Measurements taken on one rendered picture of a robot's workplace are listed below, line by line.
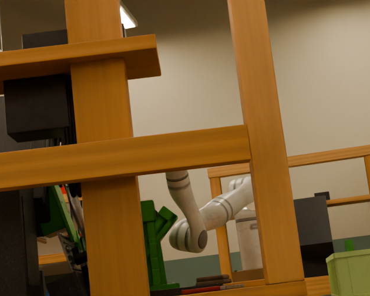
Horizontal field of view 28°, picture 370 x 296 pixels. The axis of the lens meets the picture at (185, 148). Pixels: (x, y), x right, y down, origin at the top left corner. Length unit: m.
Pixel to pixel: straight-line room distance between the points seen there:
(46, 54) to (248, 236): 1.08
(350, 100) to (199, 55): 1.69
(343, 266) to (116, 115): 1.06
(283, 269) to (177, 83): 6.33
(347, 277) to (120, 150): 1.07
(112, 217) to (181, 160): 0.22
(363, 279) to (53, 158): 1.21
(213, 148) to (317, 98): 6.06
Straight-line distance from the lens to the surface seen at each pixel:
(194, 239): 2.29
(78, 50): 1.91
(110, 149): 1.83
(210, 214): 2.44
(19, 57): 1.94
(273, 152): 1.87
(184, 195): 2.24
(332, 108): 7.82
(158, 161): 1.81
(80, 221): 2.13
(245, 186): 2.61
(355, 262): 2.59
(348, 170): 7.70
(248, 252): 2.64
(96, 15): 1.98
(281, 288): 1.84
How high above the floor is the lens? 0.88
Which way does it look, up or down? 11 degrees up
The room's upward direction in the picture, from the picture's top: 7 degrees counter-clockwise
